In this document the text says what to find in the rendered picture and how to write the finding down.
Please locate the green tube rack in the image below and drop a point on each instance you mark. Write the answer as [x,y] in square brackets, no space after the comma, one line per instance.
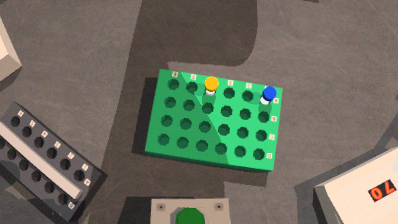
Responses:
[201,122]

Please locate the blue-capped white tube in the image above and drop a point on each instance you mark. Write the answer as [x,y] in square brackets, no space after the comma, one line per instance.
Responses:
[268,95]

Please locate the dark grey block with rows of holes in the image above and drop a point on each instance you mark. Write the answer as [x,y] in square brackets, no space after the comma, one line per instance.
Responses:
[74,175]

